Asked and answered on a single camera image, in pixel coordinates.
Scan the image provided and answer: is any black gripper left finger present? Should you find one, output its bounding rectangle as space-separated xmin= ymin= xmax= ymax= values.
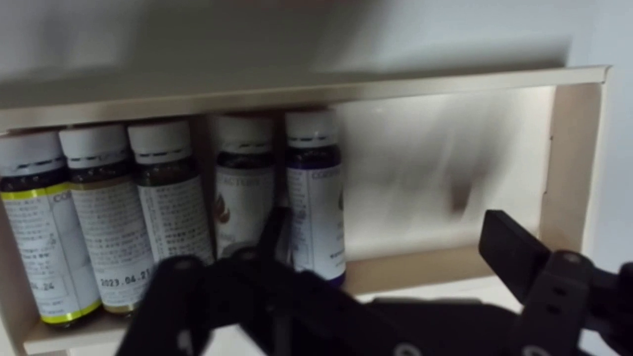
xmin=115 ymin=208 xmax=409 ymax=356

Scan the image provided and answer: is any yellow label bottle in tray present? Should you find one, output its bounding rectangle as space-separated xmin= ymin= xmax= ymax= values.
xmin=0 ymin=133 xmax=101 ymax=329

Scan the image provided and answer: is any purple label bottle in tray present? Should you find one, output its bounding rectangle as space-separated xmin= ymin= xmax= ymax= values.
xmin=285 ymin=110 xmax=346 ymax=286

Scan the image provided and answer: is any brown bottle white label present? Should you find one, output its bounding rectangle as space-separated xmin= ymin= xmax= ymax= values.
xmin=59 ymin=125 xmax=154 ymax=315

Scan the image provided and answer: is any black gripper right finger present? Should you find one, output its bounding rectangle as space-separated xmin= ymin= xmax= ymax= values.
xmin=478 ymin=210 xmax=633 ymax=356

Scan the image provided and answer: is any wooden bottle tray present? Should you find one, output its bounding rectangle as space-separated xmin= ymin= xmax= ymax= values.
xmin=0 ymin=64 xmax=611 ymax=356

